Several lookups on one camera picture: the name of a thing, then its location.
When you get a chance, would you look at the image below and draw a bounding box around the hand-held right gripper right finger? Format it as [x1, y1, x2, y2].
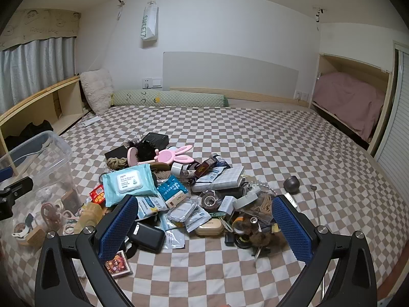
[271, 194, 380, 307]

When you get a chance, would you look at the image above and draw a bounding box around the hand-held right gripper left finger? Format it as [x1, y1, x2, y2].
[35, 194, 139, 307]

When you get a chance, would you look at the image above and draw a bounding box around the black zip case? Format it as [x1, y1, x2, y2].
[128, 221, 166, 253]

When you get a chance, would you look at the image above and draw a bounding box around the clear plastic container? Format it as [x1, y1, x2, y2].
[0, 130, 84, 247]

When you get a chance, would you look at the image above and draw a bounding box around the white scrunchie in bag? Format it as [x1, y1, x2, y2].
[35, 187, 53, 202]

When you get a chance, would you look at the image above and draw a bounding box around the brown fur pompom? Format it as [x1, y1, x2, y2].
[238, 217, 288, 254]

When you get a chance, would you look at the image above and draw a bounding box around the metal telescopic stick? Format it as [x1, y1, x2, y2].
[310, 185, 322, 225]

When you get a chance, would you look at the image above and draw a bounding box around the ornate red card box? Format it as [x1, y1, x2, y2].
[105, 250, 133, 278]

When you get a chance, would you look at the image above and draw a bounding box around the white sachet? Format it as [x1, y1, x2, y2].
[136, 196, 168, 221]

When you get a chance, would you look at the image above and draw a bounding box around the dark round knob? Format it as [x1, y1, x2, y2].
[283, 176, 301, 194]

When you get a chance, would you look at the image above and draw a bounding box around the blue wet wipes pack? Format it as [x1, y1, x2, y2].
[101, 164, 159, 208]

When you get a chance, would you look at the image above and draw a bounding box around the black cloth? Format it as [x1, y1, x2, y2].
[5, 120, 55, 150]

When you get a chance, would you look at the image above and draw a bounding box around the wooden block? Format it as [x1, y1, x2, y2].
[25, 225, 47, 247]

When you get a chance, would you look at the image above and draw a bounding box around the blue tissue packet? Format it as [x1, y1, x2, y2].
[156, 177, 190, 209]

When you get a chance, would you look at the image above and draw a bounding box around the clear plastic box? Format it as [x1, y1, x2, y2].
[166, 198, 200, 227]

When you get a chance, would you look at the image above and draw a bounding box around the white charger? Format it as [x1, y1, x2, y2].
[219, 196, 237, 215]

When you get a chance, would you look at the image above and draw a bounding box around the small black box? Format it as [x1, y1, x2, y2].
[104, 146, 130, 160]

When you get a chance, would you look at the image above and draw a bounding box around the black furry hair clip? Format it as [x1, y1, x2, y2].
[126, 138, 157, 162]

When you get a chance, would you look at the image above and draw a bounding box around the beige earbud case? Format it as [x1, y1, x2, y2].
[195, 219, 224, 238]

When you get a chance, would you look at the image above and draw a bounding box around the clear tape roll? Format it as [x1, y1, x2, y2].
[198, 190, 223, 212]

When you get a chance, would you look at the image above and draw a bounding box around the white gridded box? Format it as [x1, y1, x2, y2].
[194, 166, 245, 191]

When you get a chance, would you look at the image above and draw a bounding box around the pink rabbit hand mirror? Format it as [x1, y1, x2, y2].
[155, 145, 194, 164]

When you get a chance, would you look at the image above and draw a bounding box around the wooden shelf unit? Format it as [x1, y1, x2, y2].
[0, 75, 90, 177]

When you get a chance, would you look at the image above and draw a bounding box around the brown bottle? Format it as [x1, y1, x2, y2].
[193, 158, 215, 178]

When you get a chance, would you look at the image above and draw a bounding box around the grey curtain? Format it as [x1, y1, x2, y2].
[0, 36, 78, 112]

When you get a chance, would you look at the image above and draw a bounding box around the white fluffy pillow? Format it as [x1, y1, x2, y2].
[80, 69, 114, 115]

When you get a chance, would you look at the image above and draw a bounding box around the green bolster pillow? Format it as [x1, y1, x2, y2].
[112, 90, 230, 107]

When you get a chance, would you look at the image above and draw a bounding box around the wooden slat headboard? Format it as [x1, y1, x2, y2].
[169, 86, 310, 107]

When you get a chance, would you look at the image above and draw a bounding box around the pink blanket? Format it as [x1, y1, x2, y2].
[312, 72, 387, 143]

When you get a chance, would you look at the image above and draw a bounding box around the white louvered door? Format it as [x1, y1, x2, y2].
[374, 41, 409, 200]

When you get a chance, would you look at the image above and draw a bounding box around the beige curtain valance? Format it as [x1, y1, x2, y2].
[0, 8, 81, 51]

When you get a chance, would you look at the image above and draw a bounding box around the grey headboard panel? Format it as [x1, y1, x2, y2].
[162, 51, 299, 100]

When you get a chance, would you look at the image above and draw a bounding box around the white hanging bag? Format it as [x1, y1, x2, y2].
[140, 0, 159, 43]

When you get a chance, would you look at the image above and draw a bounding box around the coiled beige rope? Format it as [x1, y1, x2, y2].
[107, 157, 131, 172]

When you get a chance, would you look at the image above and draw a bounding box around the white wall socket panel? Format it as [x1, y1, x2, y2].
[141, 77, 163, 89]

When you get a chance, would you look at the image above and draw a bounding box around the wooden alcove frame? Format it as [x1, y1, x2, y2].
[311, 54, 396, 156]

